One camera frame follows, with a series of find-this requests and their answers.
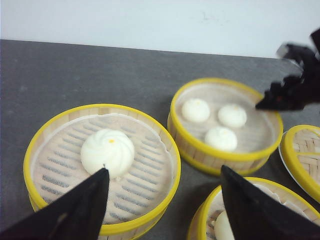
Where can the white bun in bottom basket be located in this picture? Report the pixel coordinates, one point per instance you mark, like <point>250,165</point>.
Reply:
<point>222,227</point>

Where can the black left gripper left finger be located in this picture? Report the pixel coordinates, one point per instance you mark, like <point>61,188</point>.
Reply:
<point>77,215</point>

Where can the woven bamboo steamer lid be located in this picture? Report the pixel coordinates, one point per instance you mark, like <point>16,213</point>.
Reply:
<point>300,153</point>

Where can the small white bun right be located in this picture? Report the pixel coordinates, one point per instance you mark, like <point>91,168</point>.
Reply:
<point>232,115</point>

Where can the large white swirl bun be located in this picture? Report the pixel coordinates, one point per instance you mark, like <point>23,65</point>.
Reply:
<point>110,149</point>

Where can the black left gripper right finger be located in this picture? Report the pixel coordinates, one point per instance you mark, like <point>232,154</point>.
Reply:
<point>254,215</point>

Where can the steamer basket with three buns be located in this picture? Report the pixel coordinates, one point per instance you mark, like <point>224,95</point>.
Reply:
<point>256,140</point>

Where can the small white bun front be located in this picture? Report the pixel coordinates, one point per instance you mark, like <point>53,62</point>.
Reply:
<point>221,138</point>

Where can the steamer basket with single bun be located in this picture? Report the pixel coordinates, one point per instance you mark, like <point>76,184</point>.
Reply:
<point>129,230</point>

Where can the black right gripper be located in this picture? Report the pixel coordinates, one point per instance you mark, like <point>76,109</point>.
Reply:
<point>294,92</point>

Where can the bottom bamboo steamer basket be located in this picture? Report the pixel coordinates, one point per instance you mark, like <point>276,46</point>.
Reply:
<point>202,224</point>

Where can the white steamer liner paper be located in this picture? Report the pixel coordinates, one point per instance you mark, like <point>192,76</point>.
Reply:
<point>56,166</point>

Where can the small white bun left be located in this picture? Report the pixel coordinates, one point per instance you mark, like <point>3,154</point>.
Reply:
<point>195,110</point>

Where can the small white bun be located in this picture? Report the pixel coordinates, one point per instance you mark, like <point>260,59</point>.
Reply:
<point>232,115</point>
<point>221,138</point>
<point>195,110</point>

